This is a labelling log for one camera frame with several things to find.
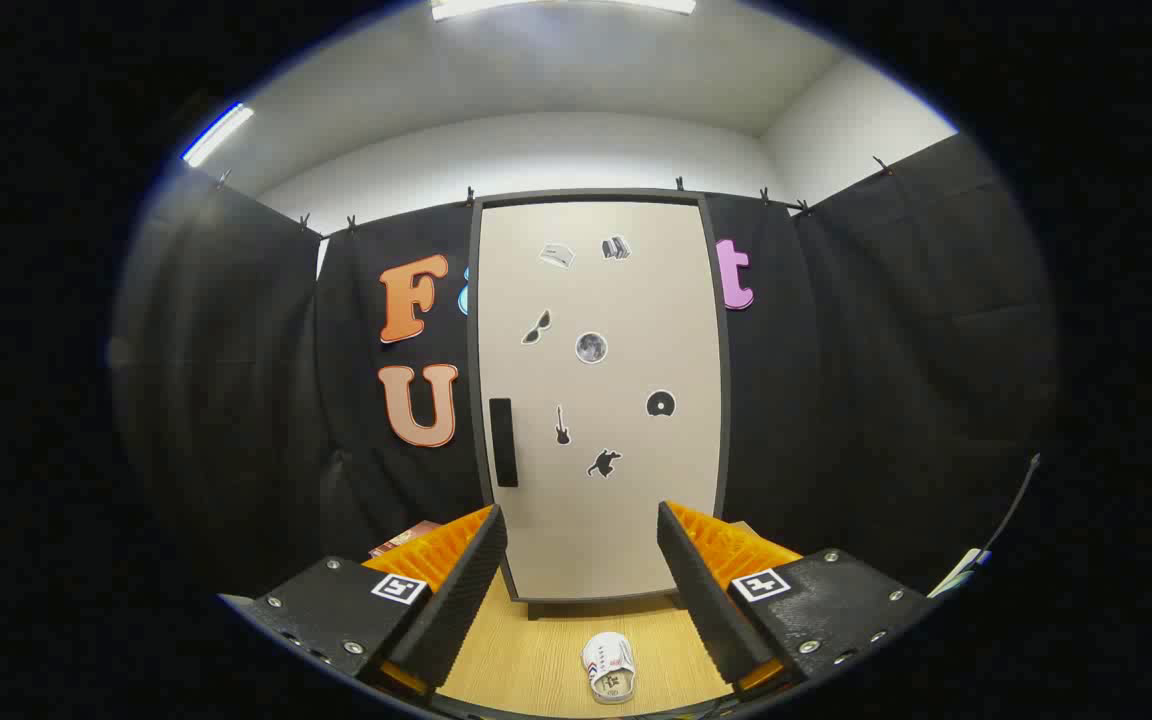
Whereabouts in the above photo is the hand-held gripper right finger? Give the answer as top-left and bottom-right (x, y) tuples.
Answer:
(657, 500), (937, 701)

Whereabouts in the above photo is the beige shoe cabinet door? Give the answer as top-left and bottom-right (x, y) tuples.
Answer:
(479, 200), (724, 601)

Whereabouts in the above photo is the black door handle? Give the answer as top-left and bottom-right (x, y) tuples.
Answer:
(489, 398), (519, 488)

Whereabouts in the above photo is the grey shoe cabinet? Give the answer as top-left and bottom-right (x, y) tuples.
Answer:
(469, 188), (734, 621)

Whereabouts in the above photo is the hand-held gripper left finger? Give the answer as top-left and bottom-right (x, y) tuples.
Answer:
(221, 503), (509, 701)

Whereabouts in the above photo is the narrow ceiling light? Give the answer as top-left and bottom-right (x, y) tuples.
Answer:
(181, 103), (255, 168)

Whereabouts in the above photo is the black backdrop cloth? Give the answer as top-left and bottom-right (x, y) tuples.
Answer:
(111, 130), (1057, 601)

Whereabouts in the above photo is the row of small black clips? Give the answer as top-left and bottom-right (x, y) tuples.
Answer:
(216, 155), (892, 233)

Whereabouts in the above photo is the white shoe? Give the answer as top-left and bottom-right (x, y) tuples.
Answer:
(581, 631), (637, 705)

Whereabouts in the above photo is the brown book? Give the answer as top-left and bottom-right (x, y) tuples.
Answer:
(369, 520), (442, 558)

